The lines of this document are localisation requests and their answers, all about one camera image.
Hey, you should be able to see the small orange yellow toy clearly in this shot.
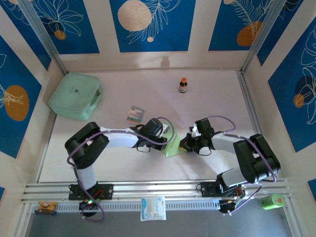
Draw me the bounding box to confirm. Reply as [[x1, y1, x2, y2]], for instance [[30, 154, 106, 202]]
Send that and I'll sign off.
[[37, 201, 59, 216]]

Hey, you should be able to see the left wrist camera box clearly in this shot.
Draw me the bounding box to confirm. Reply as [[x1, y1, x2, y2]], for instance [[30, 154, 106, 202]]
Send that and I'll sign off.
[[140, 118, 170, 138]]

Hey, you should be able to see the slotted white cable duct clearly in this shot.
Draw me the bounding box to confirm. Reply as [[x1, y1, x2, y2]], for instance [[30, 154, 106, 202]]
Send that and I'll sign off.
[[32, 199, 221, 213]]

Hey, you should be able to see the aluminium frame post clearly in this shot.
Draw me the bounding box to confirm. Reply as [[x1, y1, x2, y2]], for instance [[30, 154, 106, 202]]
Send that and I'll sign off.
[[18, 0, 69, 75], [240, 0, 288, 75]]

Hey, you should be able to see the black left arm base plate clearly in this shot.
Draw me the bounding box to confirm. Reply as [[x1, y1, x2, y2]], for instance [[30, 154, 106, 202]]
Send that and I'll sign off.
[[68, 184, 114, 200]]

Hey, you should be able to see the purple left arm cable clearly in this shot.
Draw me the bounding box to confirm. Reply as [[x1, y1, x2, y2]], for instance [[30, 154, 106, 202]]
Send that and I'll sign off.
[[68, 117, 175, 222]]

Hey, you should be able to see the aluminium mounting rail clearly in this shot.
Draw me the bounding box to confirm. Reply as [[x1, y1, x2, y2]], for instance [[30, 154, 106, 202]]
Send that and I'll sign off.
[[21, 177, 293, 203]]

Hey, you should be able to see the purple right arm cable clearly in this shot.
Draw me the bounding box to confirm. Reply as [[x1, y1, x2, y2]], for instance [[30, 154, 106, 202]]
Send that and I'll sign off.
[[206, 115, 278, 215]]

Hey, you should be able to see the aluminium side rail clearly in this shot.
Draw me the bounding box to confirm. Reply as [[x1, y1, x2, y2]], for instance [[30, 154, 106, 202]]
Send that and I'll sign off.
[[237, 70, 278, 178]]

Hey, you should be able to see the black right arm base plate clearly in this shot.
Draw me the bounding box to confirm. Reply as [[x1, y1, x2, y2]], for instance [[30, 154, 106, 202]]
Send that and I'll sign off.
[[200, 181, 246, 198]]

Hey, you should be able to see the light green cloth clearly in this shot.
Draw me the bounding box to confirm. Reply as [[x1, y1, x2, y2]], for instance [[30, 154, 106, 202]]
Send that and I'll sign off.
[[164, 124, 185, 158]]

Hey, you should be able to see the small printed sachet packet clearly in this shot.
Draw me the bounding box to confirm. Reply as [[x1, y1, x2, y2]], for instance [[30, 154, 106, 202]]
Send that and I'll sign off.
[[126, 106, 146, 123]]

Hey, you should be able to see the brown bottle with orange cap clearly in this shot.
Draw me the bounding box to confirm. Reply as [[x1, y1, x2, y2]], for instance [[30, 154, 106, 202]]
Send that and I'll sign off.
[[178, 77, 188, 94]]

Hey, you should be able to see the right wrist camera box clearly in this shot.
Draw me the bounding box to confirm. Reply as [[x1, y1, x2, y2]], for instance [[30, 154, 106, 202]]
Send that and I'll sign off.
[[189, 118, 215, 138]]

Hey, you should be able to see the mint green zipper pouch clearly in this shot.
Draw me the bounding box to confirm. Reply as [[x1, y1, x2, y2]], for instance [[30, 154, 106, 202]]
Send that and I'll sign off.
[[48, 72, 103, 121]]

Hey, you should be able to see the green can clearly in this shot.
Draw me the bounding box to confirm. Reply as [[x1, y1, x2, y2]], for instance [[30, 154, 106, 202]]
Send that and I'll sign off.
[[259, 194, 285, 210]]

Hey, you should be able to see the black controller board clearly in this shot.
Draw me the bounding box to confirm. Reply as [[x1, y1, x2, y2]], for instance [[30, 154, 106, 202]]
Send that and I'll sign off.
[[219, 198, 244, 215], [79, 199, 99, 218]]

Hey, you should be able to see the white gauze packet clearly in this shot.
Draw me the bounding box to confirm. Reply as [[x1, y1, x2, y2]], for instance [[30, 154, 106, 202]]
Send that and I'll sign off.
[[140, 196, 166, 222]]

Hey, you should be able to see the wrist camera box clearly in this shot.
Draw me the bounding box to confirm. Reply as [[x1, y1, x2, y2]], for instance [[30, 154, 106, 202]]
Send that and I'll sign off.
[[189, 118, 215, 138], [140, 118, 170, 138]]

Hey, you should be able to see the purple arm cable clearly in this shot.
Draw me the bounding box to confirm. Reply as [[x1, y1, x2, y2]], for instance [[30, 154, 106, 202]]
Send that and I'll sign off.
[[68, 117, 175, 222], [206, 115, 278, 215]]

